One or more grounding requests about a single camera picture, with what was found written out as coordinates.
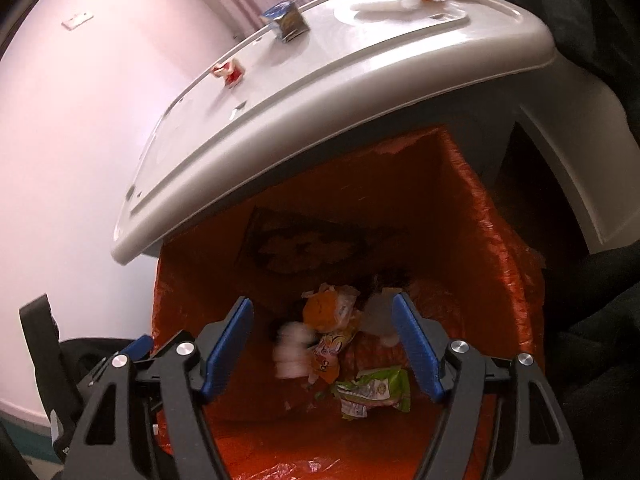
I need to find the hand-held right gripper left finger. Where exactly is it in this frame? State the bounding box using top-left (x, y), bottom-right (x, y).
top-left (60, 296), bottom-right (254, 480)

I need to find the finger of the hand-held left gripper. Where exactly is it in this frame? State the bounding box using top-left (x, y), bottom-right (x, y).
top-left (119, 334), bottom-right (155, 363)

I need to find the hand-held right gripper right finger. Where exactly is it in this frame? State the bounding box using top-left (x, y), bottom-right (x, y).
top-left (391, 292), bottom-right (583, 480)

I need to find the green snack packet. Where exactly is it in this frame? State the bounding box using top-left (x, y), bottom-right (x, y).
top-left (334, 365), bottom-right (412, 422)

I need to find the large white tissue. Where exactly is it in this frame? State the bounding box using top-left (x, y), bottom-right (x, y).
top-left (273, 321), bottom-right (315, 380)

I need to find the yellow orange snack packet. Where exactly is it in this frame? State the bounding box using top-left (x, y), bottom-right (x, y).
top-left (309, 329), bottom-right (357, 385)

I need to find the orange plastic wrapper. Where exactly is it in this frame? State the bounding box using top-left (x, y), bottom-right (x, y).
top-left (301, 284), bottom-right (360, 335)

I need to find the orange trash bag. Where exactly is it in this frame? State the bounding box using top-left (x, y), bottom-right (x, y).
top-left (150, 125), bottom-right (546, 480)

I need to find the dark cloth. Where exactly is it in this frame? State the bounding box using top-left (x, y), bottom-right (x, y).
top-left (542, 247), bottom-right (640, 480)

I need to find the white plastic table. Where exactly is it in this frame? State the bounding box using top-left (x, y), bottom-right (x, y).
top-left (111, 0), bottom-right (640, 266)

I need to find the red white wrapper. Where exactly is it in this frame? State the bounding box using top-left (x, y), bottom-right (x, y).
top-left (211, 58), bottom-right (246, 87)

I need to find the small blue white carton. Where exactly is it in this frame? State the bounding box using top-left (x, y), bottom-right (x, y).
top-left (260, 0), bottom-right (307, 42)

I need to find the white wall socket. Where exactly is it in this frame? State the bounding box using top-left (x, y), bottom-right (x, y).
top-left (62, 11), bottom-right (95, 30)

